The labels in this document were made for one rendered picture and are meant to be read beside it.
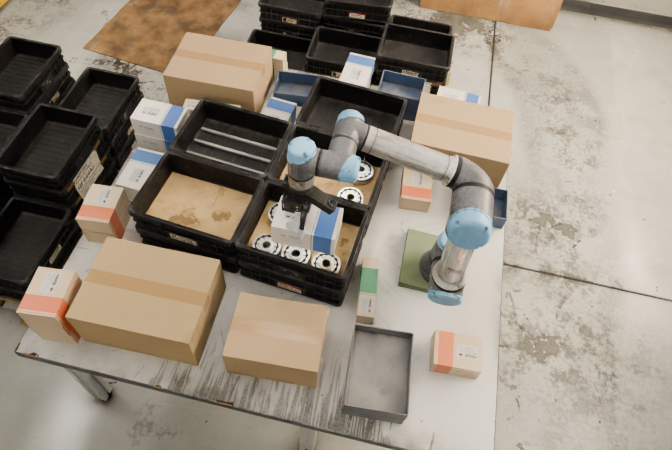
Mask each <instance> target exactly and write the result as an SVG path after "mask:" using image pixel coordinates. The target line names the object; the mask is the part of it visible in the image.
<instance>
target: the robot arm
mask: <svg viewBox="0 0 672 450"><path fill-rule="evenodd" d="M357 149H358V150H360V151H363V152H366V153H368V154H371V155H374V156H376V157H379V158H382V159H384V160H387V161H390V162H392V163H395V164H398V165H400V166H403V167H406V168H408V169H411V170H414V171H416V172H419V173H422V174H424V175H427V176H430V177H432V178H435V179H438V180H440V181H441V183H442V185H443V186H446V187H449V188H450V189H451V190H452V197H451V205H450V212H449V216H448V219H447V223H446V227H445V230H444V231H442V232H441V234H439V235H438V237H437V240H436V242H435V244H434V245H433V247H432V249H430V250H428V251H427V252H425V253H424V254H423V256H422V257H421V259H420V262H419V271H420V274H421V276H422V277H423V279H424V280H425V281H426V282H427V283H429V287H428V290H427V291H428V298H429V300H431V301H432V302H434V303H437V304H440V305H445V306H457V305H460V304H461V303H462V300H463V298H464V297H463V292H464V287H465V285H466V283H467V280H468V272H467V267H468V265H469V262H470V260H471V258H472V255H473V253H474V250H475V249H479V247H483V246H485V245H486V244H487V243H488V242H489V240H490V238H491V234H492V230H493V225H492V220H493V206H494V195H495V190H494V186H493V183H492V181H491V179H490V177H489V176H488V175H487V174H486V173H485V171H484V170H482V169H481V168H480V167H479V166H478V165H476V164H475V163H473V162H472V161H470V160H468V159H467V158H465V157H462V156H459V155H457V154H454V155H452V156H449V155H447V154H444V153H441V152H439V151H436V150H434V149H431V148H428V147H426V146H423V145H420V144H418V143H415V142H412V141H410V140H407V139H405V138H402V137H399V136H397V135H394V134H391V133H389V132H386V131H384V130H381V129H378V128H376V127H373V126H370V125H368V124H365V123H364V117H363V115H362V114H360V113H359V112H358V111H356V110H352V109H348V110H344V111H342V112H341V113H340V114H339V116H338V119H337V122H336V123H335V129H334V132H333V135H332V139H331V142H330V145H329V149H328V150H325V149H320V148H316V145H315V143H314V141H313V140H311V139H309V138H308V137H297V138H294V139H293V140H292V141H291V142H290V143H289V144H288V152H287V163H288V174H285V177H284V180H283V183H282V186H284V193H283V197H282V200H281V205H282V211H287V212H290V213H295V212H300V213H301V214H295V216H294V220H293V221H290V222H287V223H286V228H287V229H289V230H291V231H293V232H295V233H297V234H298V241H301V240H302V239H303V238H304V236H305V229H306V222H307V213H308V214H309V212H310V209H311V205H312V204H313V205H315V206H316V207H318V208H319V209H321V210H322V211H324V212H326V213H327V214H329V215H330V214H332V213H333V212H335V210H336V207H337V204H338V201H337V200H336V199H334V198H333V197H331V196H330V195H328V194H327V193H325V192H324V191H322V190H321V189H319V188H318V187H316V186H314V182H315V176H317V177H321V178H326V179H331V180H336V181H338V182H347V183H354V182H356V180H357V178H358V174H359V169H360V163H361V158H360V157H359V156H356V151H357ZM284 194H285V195H284Z"/></svg>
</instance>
